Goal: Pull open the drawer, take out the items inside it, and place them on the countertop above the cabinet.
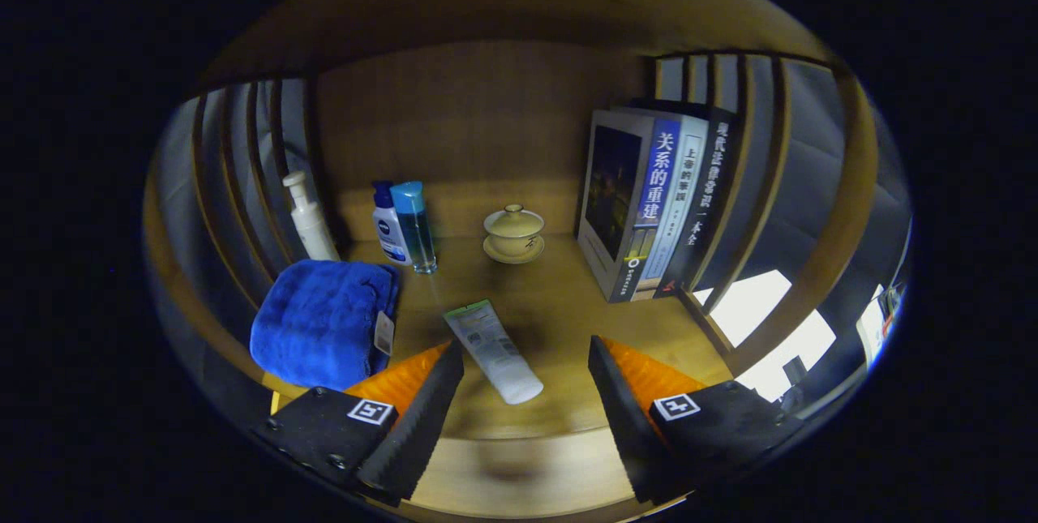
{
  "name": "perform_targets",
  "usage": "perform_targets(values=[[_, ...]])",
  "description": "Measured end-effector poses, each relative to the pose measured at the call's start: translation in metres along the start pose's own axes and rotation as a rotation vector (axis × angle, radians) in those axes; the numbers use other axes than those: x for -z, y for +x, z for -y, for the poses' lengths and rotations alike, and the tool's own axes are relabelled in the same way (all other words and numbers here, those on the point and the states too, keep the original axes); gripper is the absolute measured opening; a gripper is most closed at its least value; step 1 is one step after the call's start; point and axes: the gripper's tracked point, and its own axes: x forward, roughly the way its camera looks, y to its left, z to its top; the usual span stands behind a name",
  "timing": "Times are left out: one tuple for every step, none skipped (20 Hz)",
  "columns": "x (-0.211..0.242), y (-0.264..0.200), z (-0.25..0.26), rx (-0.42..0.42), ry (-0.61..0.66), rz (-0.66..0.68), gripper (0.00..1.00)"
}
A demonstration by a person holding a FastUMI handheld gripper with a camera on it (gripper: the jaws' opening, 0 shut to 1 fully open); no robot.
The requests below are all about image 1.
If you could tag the wooden countertop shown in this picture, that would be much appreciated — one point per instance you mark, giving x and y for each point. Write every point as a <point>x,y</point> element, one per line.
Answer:
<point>559,320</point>

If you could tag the book with blue spine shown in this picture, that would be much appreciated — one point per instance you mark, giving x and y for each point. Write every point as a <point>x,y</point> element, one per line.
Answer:
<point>616,190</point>

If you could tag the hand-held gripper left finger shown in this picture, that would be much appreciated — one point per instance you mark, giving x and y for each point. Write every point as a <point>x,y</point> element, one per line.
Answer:
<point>422,426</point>

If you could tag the white lotion bottle blue cap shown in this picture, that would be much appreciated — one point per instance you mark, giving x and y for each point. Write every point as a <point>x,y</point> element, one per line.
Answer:
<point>388,231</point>

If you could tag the white pump bottle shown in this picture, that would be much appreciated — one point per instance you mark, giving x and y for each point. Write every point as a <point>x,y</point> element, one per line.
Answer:
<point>312,227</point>

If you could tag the clear blue bottle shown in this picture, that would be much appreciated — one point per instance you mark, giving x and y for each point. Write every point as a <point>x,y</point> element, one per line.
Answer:
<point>417,235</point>

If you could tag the white box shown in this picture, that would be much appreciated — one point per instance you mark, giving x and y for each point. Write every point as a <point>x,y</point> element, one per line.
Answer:
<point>758,300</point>

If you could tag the tan saucer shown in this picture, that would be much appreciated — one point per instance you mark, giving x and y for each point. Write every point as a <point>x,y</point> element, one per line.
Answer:
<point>514,258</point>

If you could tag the book with black spine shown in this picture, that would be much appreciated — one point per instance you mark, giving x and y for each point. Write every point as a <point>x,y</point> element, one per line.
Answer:
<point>714,182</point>

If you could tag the book with white spine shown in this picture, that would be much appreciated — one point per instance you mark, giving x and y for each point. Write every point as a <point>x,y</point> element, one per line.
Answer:
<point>681,199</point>

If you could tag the wooden drawer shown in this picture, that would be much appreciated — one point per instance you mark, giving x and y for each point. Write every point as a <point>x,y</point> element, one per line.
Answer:
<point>568,474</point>

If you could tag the white tube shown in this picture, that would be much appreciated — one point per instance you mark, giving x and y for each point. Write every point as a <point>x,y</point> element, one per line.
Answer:
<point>495,353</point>

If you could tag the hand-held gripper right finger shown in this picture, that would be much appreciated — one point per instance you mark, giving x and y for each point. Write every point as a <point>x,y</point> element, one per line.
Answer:
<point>628,417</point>

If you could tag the blue towel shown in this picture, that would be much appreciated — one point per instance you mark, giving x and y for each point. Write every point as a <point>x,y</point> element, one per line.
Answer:
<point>316,320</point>

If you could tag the tan lidded teacup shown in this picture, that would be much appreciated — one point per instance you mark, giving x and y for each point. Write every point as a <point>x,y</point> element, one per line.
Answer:
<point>514,231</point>

